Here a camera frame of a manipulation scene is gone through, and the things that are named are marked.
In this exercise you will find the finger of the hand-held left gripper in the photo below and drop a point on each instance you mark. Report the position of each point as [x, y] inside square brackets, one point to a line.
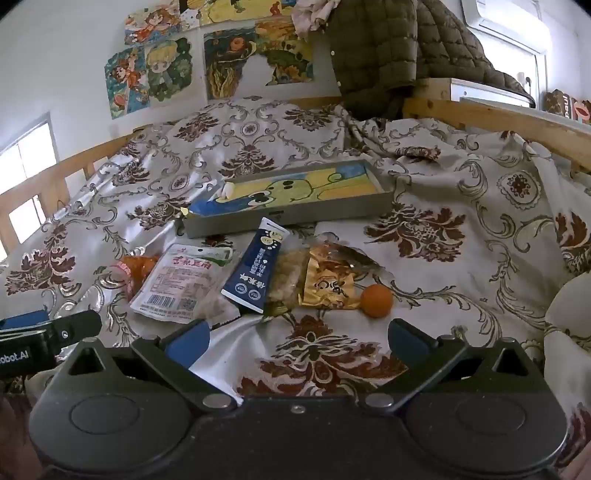
[78, 325]
[27, 318]

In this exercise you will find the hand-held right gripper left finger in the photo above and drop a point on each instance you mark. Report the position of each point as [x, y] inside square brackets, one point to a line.
[187, 344]

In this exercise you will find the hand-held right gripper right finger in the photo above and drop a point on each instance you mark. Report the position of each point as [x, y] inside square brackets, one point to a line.
[408, 344]

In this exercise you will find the orange fruit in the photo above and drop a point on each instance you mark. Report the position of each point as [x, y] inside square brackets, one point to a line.
[376, 301]

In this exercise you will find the white snack packet red print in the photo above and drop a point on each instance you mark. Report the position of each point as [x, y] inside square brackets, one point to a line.
[180, 286]

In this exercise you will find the clear bag of orange snacks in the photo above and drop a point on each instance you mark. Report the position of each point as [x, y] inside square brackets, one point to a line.
[138, 267]

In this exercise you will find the golden snack packet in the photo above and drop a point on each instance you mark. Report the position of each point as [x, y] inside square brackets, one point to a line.
[328, 286]

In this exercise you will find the dark blue snack packet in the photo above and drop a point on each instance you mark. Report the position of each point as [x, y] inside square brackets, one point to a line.
[256, 272]

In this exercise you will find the dark brown snack packet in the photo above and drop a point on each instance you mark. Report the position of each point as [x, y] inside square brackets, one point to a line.
[351, 254]

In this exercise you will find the clear rice crisp packet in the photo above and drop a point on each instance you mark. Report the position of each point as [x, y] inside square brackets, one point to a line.
[288, 281]

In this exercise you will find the grey tray with cartoon picture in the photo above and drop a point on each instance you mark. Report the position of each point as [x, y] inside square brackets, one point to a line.
[286, 217]

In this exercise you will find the floral printed bedspread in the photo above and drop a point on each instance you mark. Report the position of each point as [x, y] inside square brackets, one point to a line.
[461, 277]

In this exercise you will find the window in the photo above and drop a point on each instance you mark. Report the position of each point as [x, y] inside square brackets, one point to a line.
[25, 184]

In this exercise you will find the small white candy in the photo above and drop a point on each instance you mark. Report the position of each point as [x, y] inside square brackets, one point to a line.
[229, 190]

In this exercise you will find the white cabinet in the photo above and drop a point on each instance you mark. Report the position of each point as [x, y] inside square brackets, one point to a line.
[489, 92]

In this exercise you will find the red printed box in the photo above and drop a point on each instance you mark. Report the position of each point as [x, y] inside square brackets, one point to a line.
[565, 106]

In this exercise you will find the olive quilted jacket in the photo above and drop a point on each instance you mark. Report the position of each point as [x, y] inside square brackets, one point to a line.
[392, 41]

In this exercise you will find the white air conditioner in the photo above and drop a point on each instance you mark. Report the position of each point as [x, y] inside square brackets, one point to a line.
[508, 23]

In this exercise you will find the pink floral cloth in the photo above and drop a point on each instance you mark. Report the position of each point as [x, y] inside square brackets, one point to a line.
[314, 16]

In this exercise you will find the wooden bed frame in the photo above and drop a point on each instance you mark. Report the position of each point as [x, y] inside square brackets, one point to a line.
[508, 117]

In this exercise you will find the small cartoon wall poster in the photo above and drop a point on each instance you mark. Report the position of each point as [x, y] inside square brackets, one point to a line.
[154, 25]

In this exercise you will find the yellow cartoon wall poster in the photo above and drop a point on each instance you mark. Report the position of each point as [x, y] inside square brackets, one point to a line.
[231, 11]

